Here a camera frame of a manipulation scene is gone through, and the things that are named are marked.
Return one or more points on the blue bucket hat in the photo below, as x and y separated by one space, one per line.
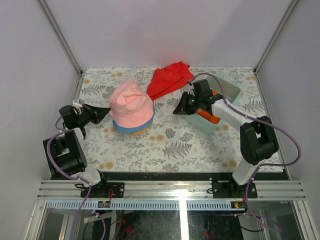
129 130

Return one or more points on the aluminium rail frame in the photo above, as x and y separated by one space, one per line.
155 190

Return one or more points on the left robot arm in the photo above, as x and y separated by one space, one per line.
65 156

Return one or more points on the red cloth hat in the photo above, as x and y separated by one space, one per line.
168 79

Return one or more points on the wooden hat stand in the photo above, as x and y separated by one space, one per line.
139 132

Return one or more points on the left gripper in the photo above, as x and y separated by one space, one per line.
100 112

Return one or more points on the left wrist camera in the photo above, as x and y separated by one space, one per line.
76 104

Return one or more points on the teal plastic bin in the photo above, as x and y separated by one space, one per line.
232 93

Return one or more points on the orange hat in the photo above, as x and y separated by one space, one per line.
208 115

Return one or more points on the corner aluminium post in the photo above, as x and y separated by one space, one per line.
281 25
60 36

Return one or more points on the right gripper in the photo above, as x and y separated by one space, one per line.
183 108

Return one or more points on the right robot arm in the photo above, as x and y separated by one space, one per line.
258 141

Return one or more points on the pink hat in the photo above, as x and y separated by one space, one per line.
130 105

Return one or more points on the left corner aluminium post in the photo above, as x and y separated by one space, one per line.
60 36

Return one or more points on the right corner aluminium post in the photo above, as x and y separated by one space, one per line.
281 25

